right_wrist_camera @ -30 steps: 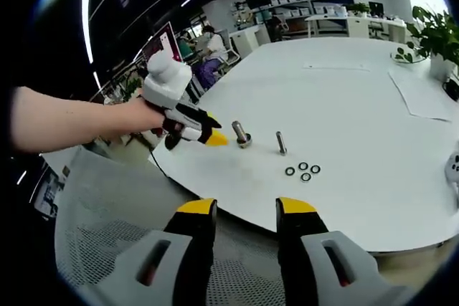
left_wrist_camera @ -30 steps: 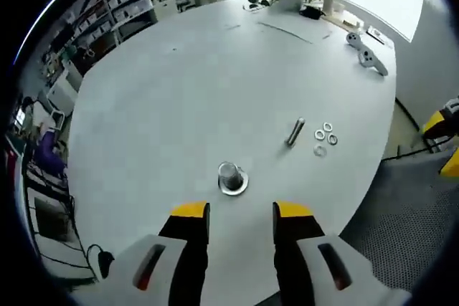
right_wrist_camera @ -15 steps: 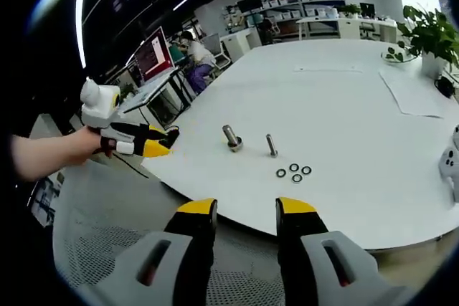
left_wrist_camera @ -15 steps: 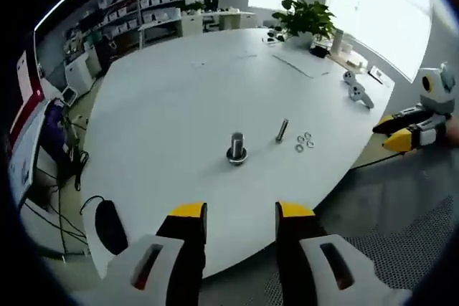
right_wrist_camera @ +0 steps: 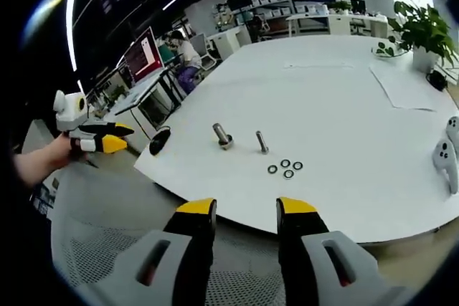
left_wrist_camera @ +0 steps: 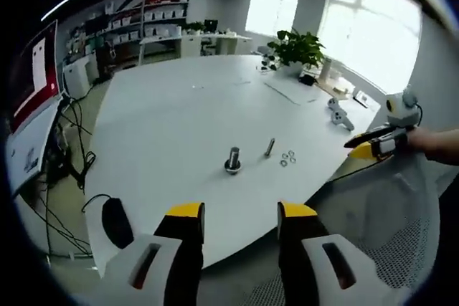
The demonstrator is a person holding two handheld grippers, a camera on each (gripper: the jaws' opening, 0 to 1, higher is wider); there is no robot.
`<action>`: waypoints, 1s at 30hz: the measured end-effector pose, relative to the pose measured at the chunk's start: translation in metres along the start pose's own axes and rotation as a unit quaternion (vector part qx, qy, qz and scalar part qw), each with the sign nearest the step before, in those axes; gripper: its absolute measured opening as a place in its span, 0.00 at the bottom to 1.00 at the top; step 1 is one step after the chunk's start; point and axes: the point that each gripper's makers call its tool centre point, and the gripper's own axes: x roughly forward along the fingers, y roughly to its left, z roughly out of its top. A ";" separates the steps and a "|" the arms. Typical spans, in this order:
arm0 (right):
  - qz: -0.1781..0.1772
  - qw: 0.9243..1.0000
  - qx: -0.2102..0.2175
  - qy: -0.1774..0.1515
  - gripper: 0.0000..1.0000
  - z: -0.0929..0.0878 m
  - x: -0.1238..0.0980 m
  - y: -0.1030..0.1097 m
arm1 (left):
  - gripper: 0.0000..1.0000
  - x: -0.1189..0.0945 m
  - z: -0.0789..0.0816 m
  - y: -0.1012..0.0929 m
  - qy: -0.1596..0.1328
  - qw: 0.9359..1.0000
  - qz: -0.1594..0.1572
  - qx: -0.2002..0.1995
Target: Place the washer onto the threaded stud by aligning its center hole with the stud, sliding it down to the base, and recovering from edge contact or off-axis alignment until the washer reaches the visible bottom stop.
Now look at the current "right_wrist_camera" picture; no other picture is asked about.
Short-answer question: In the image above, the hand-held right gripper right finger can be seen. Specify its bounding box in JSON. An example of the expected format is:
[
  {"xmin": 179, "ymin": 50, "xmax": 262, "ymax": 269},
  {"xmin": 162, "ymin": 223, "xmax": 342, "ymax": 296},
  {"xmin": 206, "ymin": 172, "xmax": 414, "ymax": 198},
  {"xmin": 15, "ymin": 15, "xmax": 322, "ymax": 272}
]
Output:
[{"xmin": 275, "ymin": 196, "xmax": 413, "ymax": 306}]

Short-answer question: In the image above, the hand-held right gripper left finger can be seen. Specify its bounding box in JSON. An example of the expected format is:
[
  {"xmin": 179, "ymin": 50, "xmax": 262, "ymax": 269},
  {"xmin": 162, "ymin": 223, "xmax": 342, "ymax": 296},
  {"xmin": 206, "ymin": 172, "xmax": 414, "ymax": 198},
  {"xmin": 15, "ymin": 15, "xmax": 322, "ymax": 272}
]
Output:
[{"xmin": 89, "ymin": 197, "xmax": 218, "ymax": 306}]

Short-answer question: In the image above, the small threaded stud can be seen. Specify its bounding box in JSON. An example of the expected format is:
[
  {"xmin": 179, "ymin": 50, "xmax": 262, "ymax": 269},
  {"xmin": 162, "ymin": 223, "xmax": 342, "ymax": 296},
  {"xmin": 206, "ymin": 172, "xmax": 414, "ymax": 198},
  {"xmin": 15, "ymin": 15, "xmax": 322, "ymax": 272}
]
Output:
[{"xmin": 255, "ymin": 130, "xmax": 270, "ymax": 156}]

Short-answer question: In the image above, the large threaded stud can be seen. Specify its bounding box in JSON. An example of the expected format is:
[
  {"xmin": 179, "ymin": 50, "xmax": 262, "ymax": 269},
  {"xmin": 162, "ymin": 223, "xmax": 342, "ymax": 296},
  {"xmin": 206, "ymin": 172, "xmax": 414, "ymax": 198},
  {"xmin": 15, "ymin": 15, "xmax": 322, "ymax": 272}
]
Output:
[{"xmin": 212, "ymin": 123, "xmax": 235, "ymax": 150}]

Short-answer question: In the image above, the person's left hand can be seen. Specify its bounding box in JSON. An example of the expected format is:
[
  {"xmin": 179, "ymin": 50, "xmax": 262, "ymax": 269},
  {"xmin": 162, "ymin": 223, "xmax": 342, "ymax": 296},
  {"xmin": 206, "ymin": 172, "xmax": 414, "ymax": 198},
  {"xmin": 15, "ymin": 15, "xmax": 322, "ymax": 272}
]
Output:
[{"xmin": 53, "ymin": 132, "xmax": 89, "ymax": 163}]

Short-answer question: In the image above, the white standing desk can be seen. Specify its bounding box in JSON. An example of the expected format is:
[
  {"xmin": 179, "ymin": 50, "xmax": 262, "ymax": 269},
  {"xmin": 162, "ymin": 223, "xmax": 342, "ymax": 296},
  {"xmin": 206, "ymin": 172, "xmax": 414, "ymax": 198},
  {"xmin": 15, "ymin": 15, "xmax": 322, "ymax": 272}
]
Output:
[{"xmin": 103, "ymin": 69, "xmax": 184, "ymax": 131}]

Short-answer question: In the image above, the black computer mouse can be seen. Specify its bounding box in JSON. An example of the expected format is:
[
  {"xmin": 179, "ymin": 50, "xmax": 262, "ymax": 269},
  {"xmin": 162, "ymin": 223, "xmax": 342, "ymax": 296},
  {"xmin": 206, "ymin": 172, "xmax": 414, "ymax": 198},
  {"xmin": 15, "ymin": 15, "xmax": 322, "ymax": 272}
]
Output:
[{"xmin": 148, "ymin": 125, "xmax": 172, "ymax": 156}]

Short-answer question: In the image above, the grey mesh office chair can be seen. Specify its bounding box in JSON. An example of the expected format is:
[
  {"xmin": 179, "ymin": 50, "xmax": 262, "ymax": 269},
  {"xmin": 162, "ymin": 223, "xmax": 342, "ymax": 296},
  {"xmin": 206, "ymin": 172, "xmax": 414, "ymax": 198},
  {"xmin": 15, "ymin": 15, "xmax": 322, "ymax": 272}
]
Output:
[{"xmin": 49, "ymin": 155, "xmax": 288, "ymax": 306}]

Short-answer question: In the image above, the computer monitor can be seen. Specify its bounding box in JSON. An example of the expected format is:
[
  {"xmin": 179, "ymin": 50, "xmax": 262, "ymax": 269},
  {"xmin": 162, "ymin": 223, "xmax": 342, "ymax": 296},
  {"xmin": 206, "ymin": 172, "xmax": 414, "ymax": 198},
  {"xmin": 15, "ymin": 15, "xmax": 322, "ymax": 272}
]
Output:
[{"xmin": 123, "ymin": 26, "xmax": 166, "ymax": 85}]

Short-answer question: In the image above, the white office chair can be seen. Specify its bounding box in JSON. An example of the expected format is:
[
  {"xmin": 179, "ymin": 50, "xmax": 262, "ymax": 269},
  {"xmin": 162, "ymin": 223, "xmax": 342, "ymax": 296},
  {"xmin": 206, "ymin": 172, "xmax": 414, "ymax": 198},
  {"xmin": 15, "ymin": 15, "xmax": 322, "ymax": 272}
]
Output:
[{"xmin": 189, "ymin": 32, "xmax": 218, "ymax": 70}]

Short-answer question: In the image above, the white cabinet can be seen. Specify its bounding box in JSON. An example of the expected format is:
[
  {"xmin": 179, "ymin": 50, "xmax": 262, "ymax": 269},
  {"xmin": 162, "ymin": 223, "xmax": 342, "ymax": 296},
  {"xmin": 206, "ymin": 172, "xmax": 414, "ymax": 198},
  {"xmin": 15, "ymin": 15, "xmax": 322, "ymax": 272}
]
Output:
[{"xmin": 209, "ymin": 26, "xmax": 252, "ymax": 59}]

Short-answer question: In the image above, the white handheld controller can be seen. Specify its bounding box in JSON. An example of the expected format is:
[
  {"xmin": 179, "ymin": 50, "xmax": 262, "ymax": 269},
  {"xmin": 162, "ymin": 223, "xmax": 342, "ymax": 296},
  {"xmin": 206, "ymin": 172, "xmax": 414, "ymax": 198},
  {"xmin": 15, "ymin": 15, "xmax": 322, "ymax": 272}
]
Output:
[
  {"xmin": 446, "ymin": 115, "xmax": 459, "ymax": 149},
  {"xmin": 432, "ymin": 139, "xmax": 459, "ymax": 194}
]

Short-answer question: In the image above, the white paper sheet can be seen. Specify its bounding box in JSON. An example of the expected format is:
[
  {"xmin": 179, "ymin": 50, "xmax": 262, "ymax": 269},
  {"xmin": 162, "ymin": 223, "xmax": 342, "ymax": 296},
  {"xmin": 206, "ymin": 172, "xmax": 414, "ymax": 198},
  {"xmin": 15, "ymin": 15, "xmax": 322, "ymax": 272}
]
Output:
[{"xmin": 369, "ymin": 62, "xmax": 437, "ymax": 112}]

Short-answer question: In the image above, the small plant in bowl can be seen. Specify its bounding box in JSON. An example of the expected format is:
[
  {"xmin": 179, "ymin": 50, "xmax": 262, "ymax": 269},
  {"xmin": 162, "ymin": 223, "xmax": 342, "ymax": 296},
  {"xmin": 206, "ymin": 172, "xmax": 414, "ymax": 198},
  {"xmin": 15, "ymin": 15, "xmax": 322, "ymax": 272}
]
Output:
[{"xmin": 372, "ymin": 39, "xmax": 406, "ymax": 58}]

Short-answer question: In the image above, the small black device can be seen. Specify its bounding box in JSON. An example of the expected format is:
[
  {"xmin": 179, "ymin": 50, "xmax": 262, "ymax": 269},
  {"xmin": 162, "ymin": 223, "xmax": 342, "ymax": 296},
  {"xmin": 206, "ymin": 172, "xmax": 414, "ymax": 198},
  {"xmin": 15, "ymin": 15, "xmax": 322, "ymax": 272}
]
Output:
[{"xmin": 426, "ymin": 69, "xmax": 449, "ymax": 91}]

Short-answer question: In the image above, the long white desk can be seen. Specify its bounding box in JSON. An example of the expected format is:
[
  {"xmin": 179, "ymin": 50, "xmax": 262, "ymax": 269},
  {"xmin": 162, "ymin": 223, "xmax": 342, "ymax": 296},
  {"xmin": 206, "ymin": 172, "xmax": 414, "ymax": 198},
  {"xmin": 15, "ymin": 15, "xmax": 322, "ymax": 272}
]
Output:
[{"xmin": 286, "ymin": 11, "xmax": 390, "ymax": 38}]

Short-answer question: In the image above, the potted green plant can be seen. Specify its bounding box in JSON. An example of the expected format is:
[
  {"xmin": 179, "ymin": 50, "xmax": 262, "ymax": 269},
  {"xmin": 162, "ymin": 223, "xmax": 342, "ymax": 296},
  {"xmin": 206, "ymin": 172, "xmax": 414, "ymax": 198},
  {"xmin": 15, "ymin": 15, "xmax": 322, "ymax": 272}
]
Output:
[{"xmin": 389, "ymin": 0, "xmax": 459, "ymax": 74}]

